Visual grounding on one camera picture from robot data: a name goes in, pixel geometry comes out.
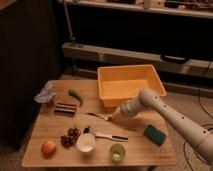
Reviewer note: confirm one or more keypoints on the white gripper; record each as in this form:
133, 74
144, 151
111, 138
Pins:
130, 108

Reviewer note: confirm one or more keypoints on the metal fork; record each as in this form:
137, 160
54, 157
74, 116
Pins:
106, 118

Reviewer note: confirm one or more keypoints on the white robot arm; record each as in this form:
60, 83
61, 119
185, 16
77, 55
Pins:
197, 137

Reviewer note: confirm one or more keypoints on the green plastic cup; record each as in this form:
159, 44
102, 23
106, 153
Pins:
117, 152

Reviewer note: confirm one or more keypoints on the yellow plastic bin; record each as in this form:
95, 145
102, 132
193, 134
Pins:
120, 83

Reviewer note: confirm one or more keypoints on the green sponge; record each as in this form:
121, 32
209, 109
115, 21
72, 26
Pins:
154, 135

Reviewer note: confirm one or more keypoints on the white bowl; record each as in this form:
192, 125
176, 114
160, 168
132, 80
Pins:
86, 143

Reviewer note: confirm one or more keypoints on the wooden table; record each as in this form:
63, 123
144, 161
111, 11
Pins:
140, 151

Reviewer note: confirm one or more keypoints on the dark rectangular block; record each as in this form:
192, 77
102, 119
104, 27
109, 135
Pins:
65, 109

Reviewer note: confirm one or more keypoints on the green pepper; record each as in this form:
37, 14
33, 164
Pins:
77, 96

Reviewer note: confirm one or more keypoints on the bunch of dark grapes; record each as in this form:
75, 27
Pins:
71, 137

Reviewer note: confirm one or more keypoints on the crumpled grey cloth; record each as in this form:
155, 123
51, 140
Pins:
46, 94

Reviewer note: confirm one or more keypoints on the red apple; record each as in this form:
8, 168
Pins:
48, 148

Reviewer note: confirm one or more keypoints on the metal shelf rack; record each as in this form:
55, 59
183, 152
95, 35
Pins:
176, 41

